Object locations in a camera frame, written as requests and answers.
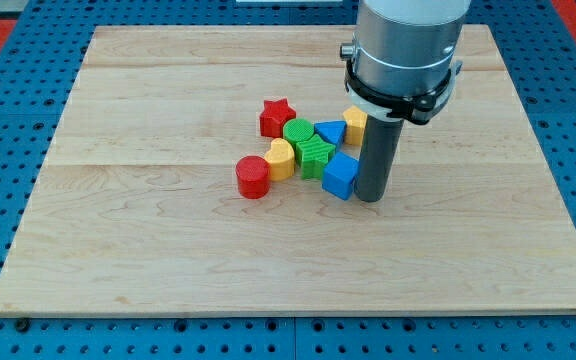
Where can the blue cube block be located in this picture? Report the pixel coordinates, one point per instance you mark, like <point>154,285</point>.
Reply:
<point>339,175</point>

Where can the yellow heart block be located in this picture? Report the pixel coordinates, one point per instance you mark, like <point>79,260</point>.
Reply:
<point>281,160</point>

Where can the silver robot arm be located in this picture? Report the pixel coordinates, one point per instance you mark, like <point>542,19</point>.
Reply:
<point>404,47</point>

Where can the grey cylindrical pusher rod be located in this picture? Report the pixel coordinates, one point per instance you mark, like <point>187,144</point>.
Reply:
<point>376,158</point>

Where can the green cylinder block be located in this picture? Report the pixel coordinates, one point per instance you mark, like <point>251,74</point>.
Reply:
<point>297,130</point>

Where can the blue triangle block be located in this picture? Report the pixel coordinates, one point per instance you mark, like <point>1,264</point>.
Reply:
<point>332,132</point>

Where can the red cylinder block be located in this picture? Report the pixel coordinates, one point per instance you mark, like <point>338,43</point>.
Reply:
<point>252,174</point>

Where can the yellow hexagon block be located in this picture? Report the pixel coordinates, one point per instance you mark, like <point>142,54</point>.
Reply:
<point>356,121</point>

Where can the wooden board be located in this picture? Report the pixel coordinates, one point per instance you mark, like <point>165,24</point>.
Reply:
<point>136,212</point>

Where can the green star block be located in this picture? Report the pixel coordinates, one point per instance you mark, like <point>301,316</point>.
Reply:
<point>313,156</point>

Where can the red star block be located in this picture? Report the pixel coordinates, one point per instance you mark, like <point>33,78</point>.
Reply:
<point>275,114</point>

